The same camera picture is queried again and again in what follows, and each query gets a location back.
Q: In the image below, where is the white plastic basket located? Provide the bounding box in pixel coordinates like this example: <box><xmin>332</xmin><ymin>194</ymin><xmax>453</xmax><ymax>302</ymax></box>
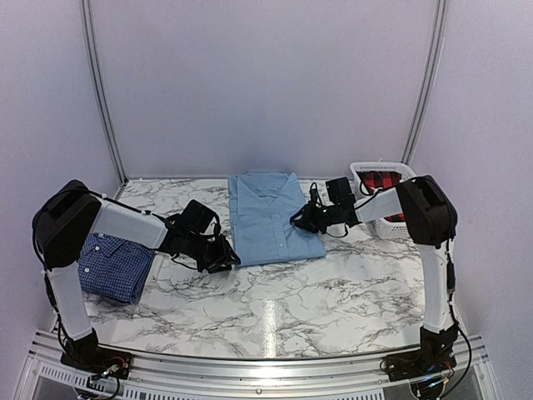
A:
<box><xmin>350</xmin><ymin>161</ymin><xmax>416</xmax><ymax>239</ymax></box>

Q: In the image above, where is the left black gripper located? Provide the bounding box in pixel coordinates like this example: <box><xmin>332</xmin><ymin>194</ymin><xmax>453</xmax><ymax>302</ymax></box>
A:
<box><xmin>185</xmin><ymin>232</ymin><xmax>241</xmax><ymax>274</ymax></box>

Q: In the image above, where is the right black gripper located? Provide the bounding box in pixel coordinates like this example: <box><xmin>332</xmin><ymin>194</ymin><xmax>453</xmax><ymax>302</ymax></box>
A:
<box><xmin>291</xmin><ymin>201</ymin><xmax>340</xmax><ymax>234</ymax></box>

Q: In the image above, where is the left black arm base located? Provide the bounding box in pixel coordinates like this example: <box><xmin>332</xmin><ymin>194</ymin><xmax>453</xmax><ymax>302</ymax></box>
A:
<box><xmin>60</xmin><ymin>328</ymin><xmax>132</xmax><ymax>379</ymax></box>

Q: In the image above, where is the right aluminium frame post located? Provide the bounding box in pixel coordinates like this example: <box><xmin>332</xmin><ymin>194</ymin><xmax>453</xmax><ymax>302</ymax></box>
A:
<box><xmin>401</xmin><ymin>0</ymin><xmax>450</xmax><ymax>165</ymax></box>

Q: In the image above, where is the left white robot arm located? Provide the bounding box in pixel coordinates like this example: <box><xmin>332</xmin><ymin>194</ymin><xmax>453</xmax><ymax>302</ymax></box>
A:
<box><xmin>32</xmin><ymin>180</ymin><xmax>241</xmax><ymax>371</ymax></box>

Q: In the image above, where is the aluminium frame post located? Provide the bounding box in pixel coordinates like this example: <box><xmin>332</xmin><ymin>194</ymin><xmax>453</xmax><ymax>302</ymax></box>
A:
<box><xmin>80</xmin><ymin>0</ymin><xmax>128</xmax><ymax>188</ymax></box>
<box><xmin>401</xmin><ymin>0</ymin><xmax>450</xmax><ymax>165</ymax></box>

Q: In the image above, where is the light blue long sleeve shirt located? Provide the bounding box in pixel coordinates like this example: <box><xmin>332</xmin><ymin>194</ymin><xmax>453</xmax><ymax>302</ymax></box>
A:
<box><xmin>228</xmin><ymin>172</ymin><xmax>326</xmax><ymax>267</ymax></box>

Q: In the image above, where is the left aluminium frame post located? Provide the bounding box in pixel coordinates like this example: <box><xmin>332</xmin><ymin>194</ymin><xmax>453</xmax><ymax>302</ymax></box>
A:
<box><xmin>80</xmin><ymin>0</ymin><xmax>128</xmax><ymax>188</ymax></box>

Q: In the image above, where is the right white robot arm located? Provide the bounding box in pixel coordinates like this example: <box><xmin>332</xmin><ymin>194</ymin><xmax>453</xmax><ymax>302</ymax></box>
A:
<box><xmin>290</xmin><ymin>175</ymin><xmax>458</xmax><ymax>334</ymax></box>

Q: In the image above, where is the blue checked shirt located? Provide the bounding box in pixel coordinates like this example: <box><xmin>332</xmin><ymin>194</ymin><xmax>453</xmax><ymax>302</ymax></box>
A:
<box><xmin>78</xmin><ymin>233</ymin><xmax>156</xmax><ymax>304</ymax></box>

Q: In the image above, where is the red black plaid shirt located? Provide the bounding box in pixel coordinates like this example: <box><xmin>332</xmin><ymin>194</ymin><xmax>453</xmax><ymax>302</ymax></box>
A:
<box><xmin>357</xmin><ymin>171</ymin><xmax>402</xmax><ymax>197</ymax></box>

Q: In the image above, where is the front aluminium rail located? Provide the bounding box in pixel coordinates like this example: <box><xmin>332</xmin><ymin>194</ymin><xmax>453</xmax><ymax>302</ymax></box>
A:
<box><xmin>24</xmin><ymin>328</ymin><xmax>496</xmax><ymax>400</ymax></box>

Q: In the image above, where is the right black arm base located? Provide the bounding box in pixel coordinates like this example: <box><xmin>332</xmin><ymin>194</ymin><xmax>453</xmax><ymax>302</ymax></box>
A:
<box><xmin>380</xmin><ymin>325</ymin><xmax>459</xmax><ymax>382</ymax></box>

